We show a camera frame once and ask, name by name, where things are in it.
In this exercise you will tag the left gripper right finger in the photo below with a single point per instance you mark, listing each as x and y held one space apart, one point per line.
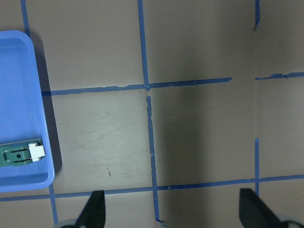
254 213

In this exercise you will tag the green terminal block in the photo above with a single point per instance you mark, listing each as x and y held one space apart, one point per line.
21 153

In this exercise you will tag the blue plastic tray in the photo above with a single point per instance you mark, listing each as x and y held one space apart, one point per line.
22 115

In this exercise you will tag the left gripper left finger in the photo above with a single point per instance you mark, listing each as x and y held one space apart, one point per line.
93 214

